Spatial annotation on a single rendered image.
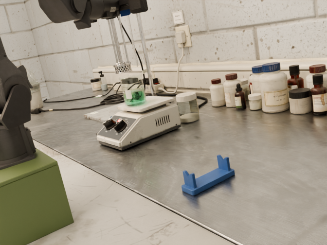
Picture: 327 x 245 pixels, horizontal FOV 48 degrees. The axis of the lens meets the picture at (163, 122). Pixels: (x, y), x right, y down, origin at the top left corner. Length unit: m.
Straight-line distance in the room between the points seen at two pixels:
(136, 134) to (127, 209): 0.34
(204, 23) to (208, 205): 0.96
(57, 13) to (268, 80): 0.55
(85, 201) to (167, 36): 1.07
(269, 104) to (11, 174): 0.69
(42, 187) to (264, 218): 0.33
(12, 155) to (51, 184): 0.08
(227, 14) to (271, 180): 0.81
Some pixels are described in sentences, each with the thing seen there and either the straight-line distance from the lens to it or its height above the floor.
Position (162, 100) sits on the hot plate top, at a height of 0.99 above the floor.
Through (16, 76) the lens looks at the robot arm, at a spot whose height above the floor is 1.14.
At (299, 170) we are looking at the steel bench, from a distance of 0.67.
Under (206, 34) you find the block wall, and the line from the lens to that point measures 1.43.
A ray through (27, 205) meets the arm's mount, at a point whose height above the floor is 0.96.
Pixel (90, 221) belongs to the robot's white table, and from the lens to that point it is 0.61.
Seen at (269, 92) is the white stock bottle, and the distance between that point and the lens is 1.01.
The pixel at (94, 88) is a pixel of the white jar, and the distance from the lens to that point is 2.08.
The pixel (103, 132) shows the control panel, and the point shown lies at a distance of 0.99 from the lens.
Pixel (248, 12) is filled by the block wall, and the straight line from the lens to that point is 1.27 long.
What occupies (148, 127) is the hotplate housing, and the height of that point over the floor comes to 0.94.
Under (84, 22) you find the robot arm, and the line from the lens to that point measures 0.81.
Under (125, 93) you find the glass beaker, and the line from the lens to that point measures 0.97.
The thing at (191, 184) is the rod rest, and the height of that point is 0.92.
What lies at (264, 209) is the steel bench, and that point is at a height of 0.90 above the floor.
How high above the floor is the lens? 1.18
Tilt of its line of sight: 15 degrees down
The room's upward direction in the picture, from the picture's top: 11 degrees counter-clockwise
